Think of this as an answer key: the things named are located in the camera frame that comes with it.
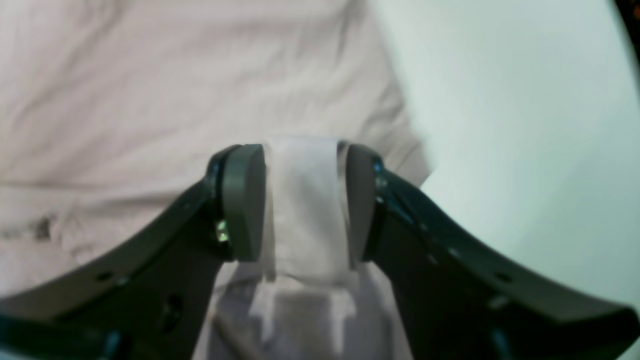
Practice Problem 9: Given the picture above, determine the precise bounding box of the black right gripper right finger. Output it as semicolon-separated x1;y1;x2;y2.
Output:
345;144;639;360

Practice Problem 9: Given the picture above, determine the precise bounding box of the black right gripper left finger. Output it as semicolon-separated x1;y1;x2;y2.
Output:
1;145;266;360

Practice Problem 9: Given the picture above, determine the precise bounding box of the mauve pink T-shirt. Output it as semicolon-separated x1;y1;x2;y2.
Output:
1;0;429;360

